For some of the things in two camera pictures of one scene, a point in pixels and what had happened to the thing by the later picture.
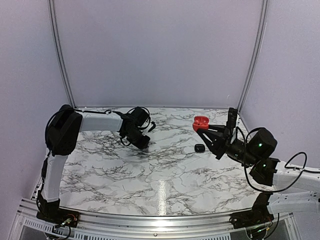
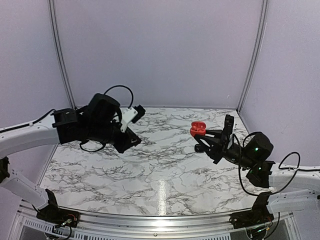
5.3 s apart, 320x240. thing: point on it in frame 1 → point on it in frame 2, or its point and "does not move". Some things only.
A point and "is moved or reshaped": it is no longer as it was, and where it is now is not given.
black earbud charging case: (199, 148) does not move
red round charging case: (200, 122) is moved or reshaped
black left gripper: (142, 145) → (124, 145)
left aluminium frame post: (58, 49) does not move
